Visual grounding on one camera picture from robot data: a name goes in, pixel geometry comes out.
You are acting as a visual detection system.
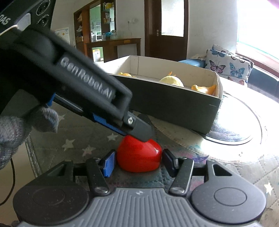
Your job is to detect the yellow bear toy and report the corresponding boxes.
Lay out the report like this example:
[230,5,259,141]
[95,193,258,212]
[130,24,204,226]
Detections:
[118,72,137,78]

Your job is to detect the grey cardboard storage box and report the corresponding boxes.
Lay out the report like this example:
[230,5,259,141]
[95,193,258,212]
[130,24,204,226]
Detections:
[97,55,223,134]

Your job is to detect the window with green frame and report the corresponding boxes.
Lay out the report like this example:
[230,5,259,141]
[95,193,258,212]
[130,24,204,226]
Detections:
[236,1,278,77]

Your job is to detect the orange dinosaur toy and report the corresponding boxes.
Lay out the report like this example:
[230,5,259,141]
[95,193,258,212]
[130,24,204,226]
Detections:
[191,85,217,95]

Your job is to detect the wooden display shelf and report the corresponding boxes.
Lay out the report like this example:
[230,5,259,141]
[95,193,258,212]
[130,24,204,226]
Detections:
[73,1,116,56]

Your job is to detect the white refrigerator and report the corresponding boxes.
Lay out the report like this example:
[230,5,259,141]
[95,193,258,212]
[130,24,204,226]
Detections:
[54,27,70,44]

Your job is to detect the blue sofa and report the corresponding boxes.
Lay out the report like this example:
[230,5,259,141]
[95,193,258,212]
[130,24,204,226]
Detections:
[181,56,278,97]

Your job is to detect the butterfly print pillow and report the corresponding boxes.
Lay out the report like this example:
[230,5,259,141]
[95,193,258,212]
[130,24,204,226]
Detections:
[205,45,254,87]

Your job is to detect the grey gloved left hand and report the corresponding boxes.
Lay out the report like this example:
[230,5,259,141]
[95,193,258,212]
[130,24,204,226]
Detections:
[1,107,59,169]

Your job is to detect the yellow plush chick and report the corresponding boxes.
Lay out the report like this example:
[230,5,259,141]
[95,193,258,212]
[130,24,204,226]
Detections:
[160,71,184,87]

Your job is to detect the dark wooden console table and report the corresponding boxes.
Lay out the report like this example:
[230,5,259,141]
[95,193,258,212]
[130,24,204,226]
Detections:
[85,38,141,62]

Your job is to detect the red heart toy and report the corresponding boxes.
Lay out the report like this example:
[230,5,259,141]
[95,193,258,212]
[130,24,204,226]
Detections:
[116,135,162,173]

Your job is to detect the dark wooden door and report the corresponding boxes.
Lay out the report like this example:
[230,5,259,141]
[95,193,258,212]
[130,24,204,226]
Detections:
[144,0,189,61]

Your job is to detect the round black induction cooker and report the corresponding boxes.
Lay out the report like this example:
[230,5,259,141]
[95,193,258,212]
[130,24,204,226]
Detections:
[149,93,263,163]

